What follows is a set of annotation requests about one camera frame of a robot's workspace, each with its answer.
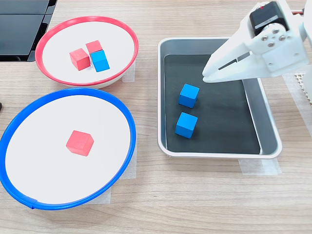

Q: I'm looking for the blue cube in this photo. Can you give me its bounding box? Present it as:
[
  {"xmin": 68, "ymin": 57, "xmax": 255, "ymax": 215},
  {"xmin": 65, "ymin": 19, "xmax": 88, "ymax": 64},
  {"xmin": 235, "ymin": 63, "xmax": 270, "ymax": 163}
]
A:
[
  {"xmin": 90, "ymin": 50, "xmax": 110, "ymax": 73},
  {"xmin": 175, "ymin": 112, "xmax": 198, "ymax": 139},
  {"xmin": 178, "ymin": 83, "xmax": 200, "ymax": 109}
]

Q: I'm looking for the red cube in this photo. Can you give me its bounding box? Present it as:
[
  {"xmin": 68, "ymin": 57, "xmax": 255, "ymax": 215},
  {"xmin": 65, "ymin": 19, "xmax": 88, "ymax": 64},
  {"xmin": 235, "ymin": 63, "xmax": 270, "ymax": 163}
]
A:
[
  {"xmin": 69, "ymin": 48, "xmax": 91, "ymax": 71},
  {"xmin": 65, "ymin": 130, "xmax": 95, "ymax": 157},
  {"xmin": 85, "ymin": 40, "xmax": 103, "ymax": 54}
]

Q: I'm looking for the pale perforated plate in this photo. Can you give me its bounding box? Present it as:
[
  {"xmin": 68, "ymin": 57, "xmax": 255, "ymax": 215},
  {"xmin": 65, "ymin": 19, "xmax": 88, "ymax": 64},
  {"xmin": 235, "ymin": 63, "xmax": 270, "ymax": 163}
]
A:
[{"xmin": 293, "ymin": 72, "xmax": 312, "ymax": 107}]

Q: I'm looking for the translucent masking tape piece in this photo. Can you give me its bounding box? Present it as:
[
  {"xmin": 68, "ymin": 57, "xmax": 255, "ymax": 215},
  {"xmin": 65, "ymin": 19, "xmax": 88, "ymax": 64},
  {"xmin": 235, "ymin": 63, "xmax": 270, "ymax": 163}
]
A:
[
  {"xmin": 238, "ymin": 158, "xmax": 282, "ymax": 176},
  {"xmin": 121, "ymin": 60, "xmax": 136, "ymax": 83},
  {"xmin": 282, "ymin": 73, "xmax": 312, "ymax": 137},
  {"xmin": 81, "ymin": 186, "xmax": 112, "ymax": 205},
  {"xmin": 118, "ymin": 136, "xmax": 137, "ymax": 180}
]

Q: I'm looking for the steel tray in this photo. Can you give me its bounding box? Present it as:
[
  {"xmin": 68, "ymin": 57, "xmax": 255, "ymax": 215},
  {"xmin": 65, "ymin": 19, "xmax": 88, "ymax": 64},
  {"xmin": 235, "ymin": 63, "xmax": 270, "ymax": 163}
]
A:
[{"xmin": 157, "ymin": 36, "xmax": 283, "ymax": 159}]

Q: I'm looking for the black mat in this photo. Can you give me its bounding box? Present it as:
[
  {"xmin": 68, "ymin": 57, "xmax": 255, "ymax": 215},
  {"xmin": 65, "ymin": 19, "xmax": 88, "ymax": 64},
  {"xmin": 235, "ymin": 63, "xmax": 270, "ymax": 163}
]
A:
[{"xmin": 163, "ymin": 54, "xmax": 261, "ymax": 155}]

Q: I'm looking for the red-rimmed white plate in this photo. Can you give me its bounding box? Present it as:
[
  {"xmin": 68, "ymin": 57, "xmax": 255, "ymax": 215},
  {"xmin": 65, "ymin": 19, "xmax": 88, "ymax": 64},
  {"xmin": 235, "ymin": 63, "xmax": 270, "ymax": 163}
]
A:
[{"xmin": 35, "ymin": 16, "xmax": 139, "ymax": 89}]

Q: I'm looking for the black glossy device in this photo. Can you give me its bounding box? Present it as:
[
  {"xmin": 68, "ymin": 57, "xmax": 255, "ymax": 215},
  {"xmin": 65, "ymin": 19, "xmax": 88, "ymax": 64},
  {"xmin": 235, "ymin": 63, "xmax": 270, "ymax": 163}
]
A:
[{"xmin": 0, "ymin": 0, "xmax": 58, "ymax": 62}]

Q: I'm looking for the blue-rimmed white plate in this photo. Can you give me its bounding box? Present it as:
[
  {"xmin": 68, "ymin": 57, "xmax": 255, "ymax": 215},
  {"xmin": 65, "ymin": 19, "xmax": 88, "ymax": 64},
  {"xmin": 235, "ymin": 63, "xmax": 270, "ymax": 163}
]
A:
[{"xmin": 0, "ymin": 87, "xmax": 137, "ymax": 211}]

